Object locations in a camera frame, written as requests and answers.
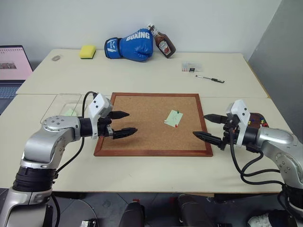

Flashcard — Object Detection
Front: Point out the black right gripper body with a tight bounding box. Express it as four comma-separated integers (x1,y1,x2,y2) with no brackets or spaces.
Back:
220,115,240,151

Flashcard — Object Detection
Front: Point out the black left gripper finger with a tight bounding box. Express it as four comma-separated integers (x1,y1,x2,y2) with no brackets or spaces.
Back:
110,110,131,120
112,127,139,140

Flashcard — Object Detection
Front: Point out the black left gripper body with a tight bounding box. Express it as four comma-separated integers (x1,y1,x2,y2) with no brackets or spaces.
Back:
97,112,115,140

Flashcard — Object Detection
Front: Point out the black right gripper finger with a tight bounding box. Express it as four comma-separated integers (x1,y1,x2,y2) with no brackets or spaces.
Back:
192,131,224,147
203,113,228,124

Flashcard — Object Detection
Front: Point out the wood-framed cork board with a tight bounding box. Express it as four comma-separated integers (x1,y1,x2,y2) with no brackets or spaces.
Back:
93,92,214,157

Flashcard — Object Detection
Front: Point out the brown push pin tray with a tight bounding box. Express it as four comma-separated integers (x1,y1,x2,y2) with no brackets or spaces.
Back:
246,113,271,130

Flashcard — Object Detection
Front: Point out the light green paper note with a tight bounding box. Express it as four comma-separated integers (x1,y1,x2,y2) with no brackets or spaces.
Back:
164,110,184,127
62,108,79,117

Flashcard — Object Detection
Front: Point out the black and silver pen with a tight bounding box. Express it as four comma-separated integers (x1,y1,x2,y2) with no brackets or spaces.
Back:
195,74,226,84

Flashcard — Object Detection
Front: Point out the clear plastic tray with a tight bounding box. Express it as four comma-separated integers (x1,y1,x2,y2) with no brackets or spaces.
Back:
40,93,82,125

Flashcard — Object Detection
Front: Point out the clear packet of cards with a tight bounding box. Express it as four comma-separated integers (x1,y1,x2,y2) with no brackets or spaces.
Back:
181,61,205,73

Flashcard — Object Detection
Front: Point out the blue boxing glove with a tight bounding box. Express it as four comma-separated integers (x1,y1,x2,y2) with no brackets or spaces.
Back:
105,28,155,63

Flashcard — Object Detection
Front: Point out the yellow green sponge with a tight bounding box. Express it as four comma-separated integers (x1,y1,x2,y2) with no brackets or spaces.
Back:
79,45,97,60

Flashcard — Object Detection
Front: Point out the dark rounded shape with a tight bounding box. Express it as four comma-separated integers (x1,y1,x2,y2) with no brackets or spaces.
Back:
177,193,215,227
118,201,146,227

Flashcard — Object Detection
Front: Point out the brown ketchup bottle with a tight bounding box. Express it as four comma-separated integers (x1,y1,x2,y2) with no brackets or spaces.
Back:
148,23,177,59

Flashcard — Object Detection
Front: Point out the round grey floor plate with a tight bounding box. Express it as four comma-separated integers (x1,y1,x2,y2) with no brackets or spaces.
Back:
51,198,98,227

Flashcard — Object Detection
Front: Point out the white shoe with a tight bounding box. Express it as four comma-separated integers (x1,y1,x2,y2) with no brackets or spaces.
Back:
247,212,271,227

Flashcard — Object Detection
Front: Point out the open laptop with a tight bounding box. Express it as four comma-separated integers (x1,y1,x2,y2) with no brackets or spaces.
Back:
0,45,34,114

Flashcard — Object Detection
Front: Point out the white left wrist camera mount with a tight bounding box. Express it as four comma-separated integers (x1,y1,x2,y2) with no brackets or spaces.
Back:
87,93,113,140

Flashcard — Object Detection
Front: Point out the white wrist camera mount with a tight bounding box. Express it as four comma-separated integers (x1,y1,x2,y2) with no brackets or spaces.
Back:
87,93,113,140
226,99,252,146

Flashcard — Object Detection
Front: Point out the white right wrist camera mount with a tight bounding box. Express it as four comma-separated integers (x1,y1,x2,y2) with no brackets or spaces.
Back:
226,99,252,146

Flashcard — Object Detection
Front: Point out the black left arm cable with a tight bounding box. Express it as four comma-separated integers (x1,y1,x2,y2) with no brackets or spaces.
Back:
53,91,98,177

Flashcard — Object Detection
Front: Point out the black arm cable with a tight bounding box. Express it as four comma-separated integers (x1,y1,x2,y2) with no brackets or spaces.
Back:
53,91,98,177
229,139,288,190

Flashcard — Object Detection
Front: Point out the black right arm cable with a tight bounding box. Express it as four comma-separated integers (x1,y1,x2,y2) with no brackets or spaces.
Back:
229,139,288,190

